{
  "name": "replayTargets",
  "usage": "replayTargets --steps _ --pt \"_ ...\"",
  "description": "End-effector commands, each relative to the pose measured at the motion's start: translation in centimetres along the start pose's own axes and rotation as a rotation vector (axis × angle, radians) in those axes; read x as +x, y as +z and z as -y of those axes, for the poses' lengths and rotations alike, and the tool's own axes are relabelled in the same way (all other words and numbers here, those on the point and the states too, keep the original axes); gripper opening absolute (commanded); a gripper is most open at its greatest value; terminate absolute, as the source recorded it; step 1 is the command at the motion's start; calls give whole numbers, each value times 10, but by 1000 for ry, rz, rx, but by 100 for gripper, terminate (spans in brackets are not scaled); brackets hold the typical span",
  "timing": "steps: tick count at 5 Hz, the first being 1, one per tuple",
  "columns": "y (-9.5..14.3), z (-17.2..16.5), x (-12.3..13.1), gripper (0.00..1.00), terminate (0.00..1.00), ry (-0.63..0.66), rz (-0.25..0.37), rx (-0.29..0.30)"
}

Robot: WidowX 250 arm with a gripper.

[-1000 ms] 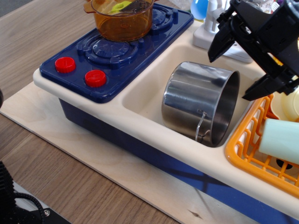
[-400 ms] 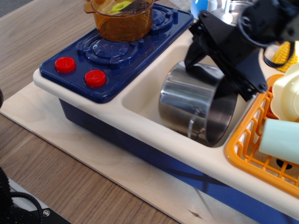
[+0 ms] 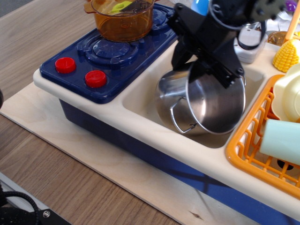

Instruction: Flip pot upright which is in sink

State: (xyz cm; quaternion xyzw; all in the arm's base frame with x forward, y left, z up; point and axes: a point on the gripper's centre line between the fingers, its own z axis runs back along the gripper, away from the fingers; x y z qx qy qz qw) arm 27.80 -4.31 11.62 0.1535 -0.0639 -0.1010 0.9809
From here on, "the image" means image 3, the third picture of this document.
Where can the cream and blue toy sink unit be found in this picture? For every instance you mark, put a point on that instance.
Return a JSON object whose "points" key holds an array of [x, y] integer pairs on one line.
{"points": [[131, 122]]}

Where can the yellow toy corn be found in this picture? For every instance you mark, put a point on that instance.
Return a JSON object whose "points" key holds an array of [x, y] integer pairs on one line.
{"points": [[287, 56]]}

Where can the white toy faucet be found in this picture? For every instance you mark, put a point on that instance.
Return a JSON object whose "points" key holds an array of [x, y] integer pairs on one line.
{"points": [[250, 42]]}

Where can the blue balloon-like ball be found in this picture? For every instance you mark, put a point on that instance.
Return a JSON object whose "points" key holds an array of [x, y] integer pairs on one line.
{"points": [[200, 6]]}

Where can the light plywood base board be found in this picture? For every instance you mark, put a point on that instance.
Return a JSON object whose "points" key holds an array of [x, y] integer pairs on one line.
{"points": [[87, 180]]}

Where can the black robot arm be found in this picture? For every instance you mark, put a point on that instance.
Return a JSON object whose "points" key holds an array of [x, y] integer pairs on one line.
{"points": [[238, 13]]}

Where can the left red stove knob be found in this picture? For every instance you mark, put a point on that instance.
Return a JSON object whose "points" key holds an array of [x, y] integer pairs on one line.
{"points": [[65, 65]]}

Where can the pale yellow plastic dish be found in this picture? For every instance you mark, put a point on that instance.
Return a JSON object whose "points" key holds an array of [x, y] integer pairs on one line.
{"points": [[286, 102]]}

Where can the amber transparent plastic pot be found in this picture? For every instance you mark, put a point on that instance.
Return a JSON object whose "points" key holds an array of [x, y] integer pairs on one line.
{"points": [[132, 23]]}

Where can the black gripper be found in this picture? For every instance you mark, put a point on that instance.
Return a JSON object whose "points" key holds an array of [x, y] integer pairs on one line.
{"points": [[210, 41]]}

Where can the right red stove knob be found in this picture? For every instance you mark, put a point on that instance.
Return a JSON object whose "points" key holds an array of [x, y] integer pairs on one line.
{"points": [[95, 79]]}

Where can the red stove knob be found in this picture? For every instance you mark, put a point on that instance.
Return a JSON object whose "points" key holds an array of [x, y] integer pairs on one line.
{"points": [[95, 79], [65, 65]]}

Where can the light green plastic cup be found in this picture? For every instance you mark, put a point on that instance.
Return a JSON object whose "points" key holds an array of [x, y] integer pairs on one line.
{"points": [[281, 139]]}

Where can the green toy utensil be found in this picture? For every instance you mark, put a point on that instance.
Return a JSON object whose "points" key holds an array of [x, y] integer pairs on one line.
{"points": [[120, 6]]}

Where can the orange dish rack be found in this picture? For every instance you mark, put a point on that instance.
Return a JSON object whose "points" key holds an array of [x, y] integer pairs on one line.
{"points": [[242, 150]]}

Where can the stainless steel pot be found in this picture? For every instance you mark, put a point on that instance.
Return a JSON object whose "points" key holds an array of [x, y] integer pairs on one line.
{"points": [[198, 107]]}

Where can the blue toy stove top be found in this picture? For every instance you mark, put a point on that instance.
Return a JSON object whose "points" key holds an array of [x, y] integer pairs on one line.
{"points": [[122, 62]]}

